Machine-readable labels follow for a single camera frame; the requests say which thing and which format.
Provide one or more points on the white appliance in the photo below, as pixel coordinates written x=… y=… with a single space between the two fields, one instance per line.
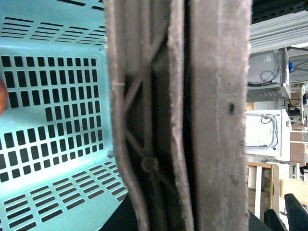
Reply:
x=268 y=135
x=268 y=76

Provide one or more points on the red yellow apple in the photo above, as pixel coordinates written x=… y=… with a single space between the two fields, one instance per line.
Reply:
x=3 y=96

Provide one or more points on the cardboard box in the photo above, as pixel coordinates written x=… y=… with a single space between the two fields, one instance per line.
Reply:
x=296 y=187

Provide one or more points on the upper white appliance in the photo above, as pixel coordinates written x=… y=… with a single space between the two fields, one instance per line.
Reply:
x=268 y=76

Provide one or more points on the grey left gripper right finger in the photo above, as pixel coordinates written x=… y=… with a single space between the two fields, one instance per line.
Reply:
x=218 y=65

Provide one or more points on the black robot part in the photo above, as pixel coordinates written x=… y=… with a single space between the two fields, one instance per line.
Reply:
x=297 y=216

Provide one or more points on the light blue perforated basket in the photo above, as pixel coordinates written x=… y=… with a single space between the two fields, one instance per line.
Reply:
x=57 y=172

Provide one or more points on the lower white appliance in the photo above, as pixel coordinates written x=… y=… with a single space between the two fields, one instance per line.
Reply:
x=268 y=135

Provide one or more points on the wooden frame panel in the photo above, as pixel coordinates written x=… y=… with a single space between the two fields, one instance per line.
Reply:
x=263 y=188

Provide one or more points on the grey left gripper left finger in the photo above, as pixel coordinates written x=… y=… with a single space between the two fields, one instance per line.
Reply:
x=145 y=57

